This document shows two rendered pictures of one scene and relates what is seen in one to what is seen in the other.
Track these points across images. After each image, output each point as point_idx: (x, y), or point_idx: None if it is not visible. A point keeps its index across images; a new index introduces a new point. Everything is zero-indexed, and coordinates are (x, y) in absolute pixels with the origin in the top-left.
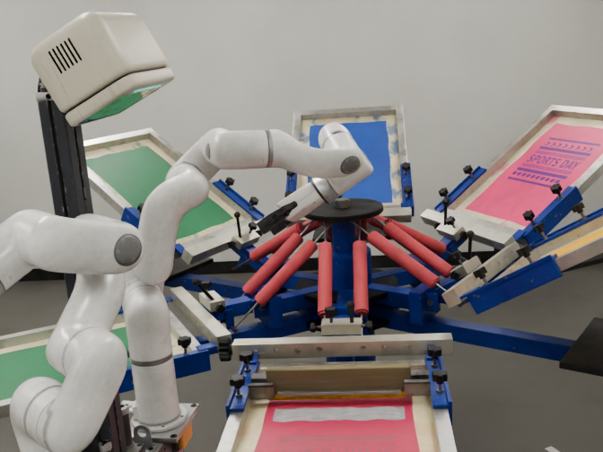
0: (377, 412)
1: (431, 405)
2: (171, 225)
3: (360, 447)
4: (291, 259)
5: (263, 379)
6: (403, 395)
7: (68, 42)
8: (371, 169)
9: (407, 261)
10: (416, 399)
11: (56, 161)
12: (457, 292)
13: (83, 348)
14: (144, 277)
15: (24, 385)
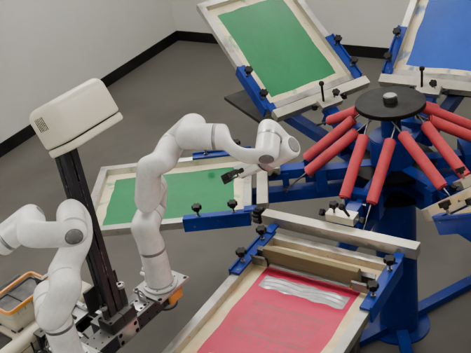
0: (327, 298)
1: None
2: (151, 181)
3: (296, 323)
4: (336, 143)
5: None
6: None
7: (41, 119)
8: (294, 155)
9: (423, 164)
10: (363, 293)
11: (59, 162)
12: (430, 212)
13: (53, 282)
14: (138, 208)
15: (38, 285)
